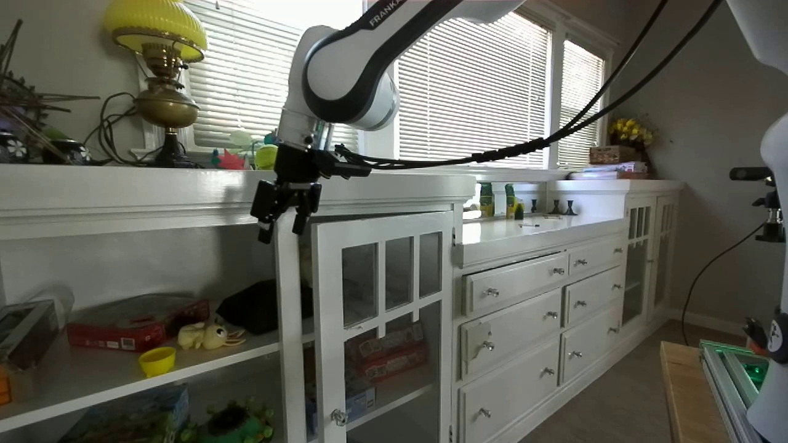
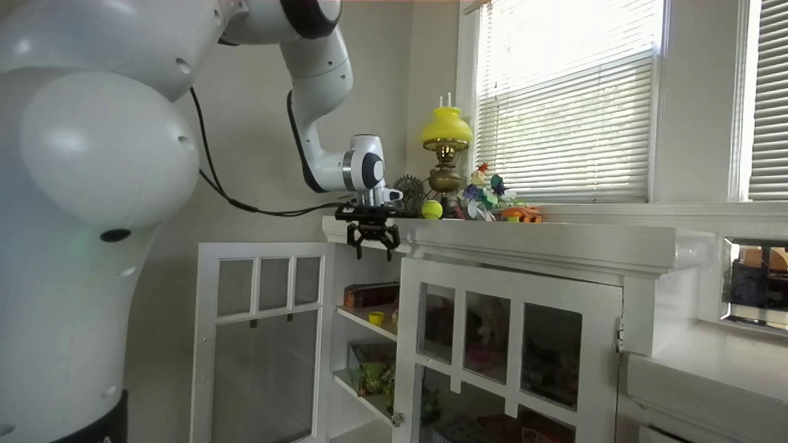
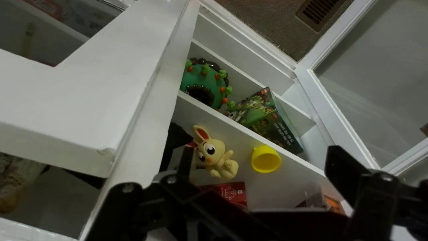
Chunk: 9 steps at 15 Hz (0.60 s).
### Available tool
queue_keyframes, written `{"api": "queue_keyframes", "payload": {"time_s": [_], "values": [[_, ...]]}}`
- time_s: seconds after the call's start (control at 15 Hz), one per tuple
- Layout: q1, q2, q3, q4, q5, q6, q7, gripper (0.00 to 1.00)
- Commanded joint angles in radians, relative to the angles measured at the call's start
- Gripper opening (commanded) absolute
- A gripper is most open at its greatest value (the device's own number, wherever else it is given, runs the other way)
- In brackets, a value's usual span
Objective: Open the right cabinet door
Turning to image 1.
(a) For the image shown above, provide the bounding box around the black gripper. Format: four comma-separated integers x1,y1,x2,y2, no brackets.
249,175,326,243

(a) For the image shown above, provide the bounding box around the white glass cabinet door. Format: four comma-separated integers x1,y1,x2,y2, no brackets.
309,210,458,443

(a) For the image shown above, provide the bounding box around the white shelf cabinet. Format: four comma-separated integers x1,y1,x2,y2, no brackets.
0,162,478,443

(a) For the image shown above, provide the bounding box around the yellow-green ball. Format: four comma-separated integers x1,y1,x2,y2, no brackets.
249,141,281,173

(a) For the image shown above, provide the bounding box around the small red toy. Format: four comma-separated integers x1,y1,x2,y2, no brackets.
218,147,249,173

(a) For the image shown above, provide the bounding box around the black cloth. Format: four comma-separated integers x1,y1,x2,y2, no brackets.
218,277,318,338

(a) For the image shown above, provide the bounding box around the pale yellow plush toy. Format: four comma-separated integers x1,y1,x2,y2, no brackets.
175,320,235,355

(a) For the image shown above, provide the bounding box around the small yellow cup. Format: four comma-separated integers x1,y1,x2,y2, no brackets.
135,344,181,379

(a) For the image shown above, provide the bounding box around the flat red game box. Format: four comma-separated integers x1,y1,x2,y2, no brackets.
64,291,196,355

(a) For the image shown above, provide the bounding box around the yellow shade brass lamp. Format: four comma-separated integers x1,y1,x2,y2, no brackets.
102,0,210,170

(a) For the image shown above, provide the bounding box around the white drawer unit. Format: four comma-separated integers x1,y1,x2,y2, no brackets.
453,214,632,443

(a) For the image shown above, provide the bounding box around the dark spiky plant decoration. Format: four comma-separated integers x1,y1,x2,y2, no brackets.
0,20,102,164

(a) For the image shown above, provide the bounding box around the dark box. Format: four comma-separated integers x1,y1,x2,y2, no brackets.
0,297,61,372

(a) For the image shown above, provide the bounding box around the narrow white window blind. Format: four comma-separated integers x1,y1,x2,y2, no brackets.
558,40,608,170

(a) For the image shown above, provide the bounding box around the folded cloth stack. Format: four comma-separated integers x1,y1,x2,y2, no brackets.
571,159,651,181

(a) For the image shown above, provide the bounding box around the brown wicker basket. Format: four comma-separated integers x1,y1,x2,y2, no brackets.
590,143,651,168

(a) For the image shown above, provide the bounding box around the yellow flower bunch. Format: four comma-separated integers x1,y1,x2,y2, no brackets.
608,115,659,152

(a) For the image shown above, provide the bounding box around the wooden board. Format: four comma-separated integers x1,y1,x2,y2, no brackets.
661,339,734,443

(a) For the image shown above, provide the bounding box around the black lamp cord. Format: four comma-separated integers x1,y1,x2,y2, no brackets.
82,88,159,168

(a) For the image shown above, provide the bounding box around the white drawer with handle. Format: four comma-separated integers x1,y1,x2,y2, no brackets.
559,303,624,385
561,266,627,329
568,234,627,281
463,249,571,317
455,288,564,379
455,335,564,443

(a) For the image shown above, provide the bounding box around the thin black camera cable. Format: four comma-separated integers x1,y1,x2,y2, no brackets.
680,218,772,347

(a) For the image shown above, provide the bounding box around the green and white frame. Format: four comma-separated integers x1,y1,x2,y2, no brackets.
699,338,773,443

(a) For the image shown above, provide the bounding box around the black camera on stand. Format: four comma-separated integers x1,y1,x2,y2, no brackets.
726,164,788,246

